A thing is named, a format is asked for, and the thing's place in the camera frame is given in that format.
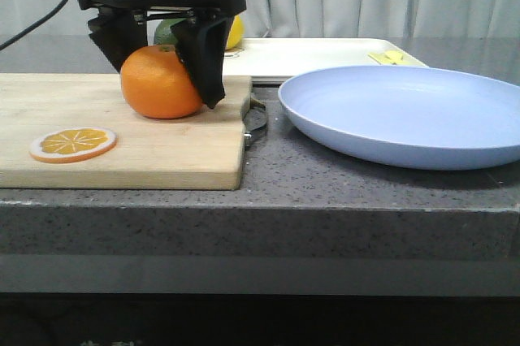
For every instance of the orange slice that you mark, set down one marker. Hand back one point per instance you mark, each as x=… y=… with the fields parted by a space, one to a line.
x=72 y=145

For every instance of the yellow lemon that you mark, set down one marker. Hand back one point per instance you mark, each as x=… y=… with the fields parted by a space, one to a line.
x=235 y=34

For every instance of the yellow print on tray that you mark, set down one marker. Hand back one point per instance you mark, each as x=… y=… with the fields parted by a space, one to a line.
x=390 y=57

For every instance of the whole orange fruit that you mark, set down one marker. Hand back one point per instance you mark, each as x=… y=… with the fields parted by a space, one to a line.
x=156 y=84

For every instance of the light blue plate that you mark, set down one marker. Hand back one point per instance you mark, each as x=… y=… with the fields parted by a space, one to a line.
x=414 y=117

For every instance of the cream white tray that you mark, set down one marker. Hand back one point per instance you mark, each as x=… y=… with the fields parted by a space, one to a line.
x=274 y=60

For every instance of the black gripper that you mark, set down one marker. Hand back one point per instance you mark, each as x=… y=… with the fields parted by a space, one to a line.
x=200 y=42

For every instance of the green lime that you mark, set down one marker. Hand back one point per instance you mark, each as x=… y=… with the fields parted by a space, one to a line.
x=163 y=34

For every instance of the metal cutting board handle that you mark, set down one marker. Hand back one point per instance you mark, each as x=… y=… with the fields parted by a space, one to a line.
x=255 y=121

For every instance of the wooden cutting board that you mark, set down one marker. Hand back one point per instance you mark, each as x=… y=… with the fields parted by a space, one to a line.
x=201 y=151

